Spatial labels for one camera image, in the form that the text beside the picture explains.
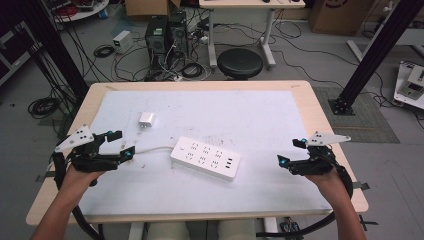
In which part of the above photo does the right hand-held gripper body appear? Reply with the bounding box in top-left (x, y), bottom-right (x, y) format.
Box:
top-left (287, 130), bottom-right (352, 177)

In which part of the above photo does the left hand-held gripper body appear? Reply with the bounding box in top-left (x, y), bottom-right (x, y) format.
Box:
top-left (54, 124), bottom-right (122, 174)

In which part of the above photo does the person's right hand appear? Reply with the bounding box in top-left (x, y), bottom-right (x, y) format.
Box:
top-left (304, 169), bottom-right (348, 202)

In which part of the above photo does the person's left hand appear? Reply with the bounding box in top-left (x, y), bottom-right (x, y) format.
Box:
top-left (61, 164), bottom-right (106, 200)

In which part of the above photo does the white charger plug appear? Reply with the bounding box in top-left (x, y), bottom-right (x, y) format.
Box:
top-left (137, 111), bottom-right (156, 130)

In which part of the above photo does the white table leg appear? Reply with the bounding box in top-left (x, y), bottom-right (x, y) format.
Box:
top-left (127, 221), bottom-right (146, 240)
top-left (262, 216), bottom-right (280, 234)

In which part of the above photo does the small circuit board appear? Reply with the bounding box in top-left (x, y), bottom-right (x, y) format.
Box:
top-left (279, 217), bottom-right (302, 235)

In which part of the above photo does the grey floor mat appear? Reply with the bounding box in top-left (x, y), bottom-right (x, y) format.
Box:
top-left (312, 86), bottom-right (401, 145)

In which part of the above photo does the white power strip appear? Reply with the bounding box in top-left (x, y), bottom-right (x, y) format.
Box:
top-left (169, 135), bottom-right (242, 183)

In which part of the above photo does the white table mat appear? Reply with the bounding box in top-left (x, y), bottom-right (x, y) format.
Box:
top-left (77, 89), bottom-right (333, 217)

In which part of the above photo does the person's right leg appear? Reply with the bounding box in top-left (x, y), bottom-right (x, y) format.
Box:
top-left (216, 219), bottom-right (258, 240)

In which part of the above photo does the person's leg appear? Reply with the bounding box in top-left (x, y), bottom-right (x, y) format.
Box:
top-left (145, 221), bottom-right (188, 240)
top-left (216, 219), bottom-right (258, 240)

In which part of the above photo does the person's left leg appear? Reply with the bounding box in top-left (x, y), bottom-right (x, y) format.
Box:
top-left (145, 221), bottom-right (188, 240)

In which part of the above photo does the white power supply box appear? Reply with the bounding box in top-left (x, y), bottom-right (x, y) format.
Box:
top-left (112, 29), bottom-right (135, 55)

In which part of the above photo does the black round stool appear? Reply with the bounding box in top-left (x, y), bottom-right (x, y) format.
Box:
top-left (216, 47), bottom-right (265, 81)

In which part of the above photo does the black computer tower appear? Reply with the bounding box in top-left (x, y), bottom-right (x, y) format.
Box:
top-left (167, 10), bottom-right (190, 58)
top-left (144, 15), bottom-right (170, 65)

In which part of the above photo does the white device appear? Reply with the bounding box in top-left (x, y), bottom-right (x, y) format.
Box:
top-left (392, 60), bottom-right (424, 111)

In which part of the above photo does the round white table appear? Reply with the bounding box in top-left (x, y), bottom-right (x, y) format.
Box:
top-left (42, 0), bottom-right (111, 24)

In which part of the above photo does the large cardboard box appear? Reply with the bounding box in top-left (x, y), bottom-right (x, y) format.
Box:
top-left (307, 0), bottom-right (377, 37)

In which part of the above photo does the white desk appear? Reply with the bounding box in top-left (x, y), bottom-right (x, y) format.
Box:
top-left (198, 0), bottom-right (307, 70)

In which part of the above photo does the white power strip cable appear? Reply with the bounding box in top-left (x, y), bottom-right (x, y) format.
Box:
top-left (134, 145), bottom-right (177, 156)

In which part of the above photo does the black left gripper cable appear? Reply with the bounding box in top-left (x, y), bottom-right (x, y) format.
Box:
top-left (51, 151), bottom-right (105, 240)

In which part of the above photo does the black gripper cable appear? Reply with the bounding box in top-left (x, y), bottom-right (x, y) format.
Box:
top-left (51, 151), bottom-right (105, 240)
top-left (255, 165), bottom-right (355, 239)

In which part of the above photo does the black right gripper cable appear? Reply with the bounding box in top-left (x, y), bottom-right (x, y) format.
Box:
top-left (255, 165), bottom-right (355, 239)

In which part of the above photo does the coiled black cable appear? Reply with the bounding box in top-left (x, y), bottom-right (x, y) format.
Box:
top-left (27, 97), bottom-right (62, 120)
top-left (92, 44), bottom-right (116, 59)
top-left (180, 62), bottom-right (205, 80)

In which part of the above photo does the black aluminium post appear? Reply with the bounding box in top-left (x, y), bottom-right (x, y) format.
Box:
top-left (327, 0), bottom-right (424, 117)
top-left (19, 0), bottom-right (90, 103)

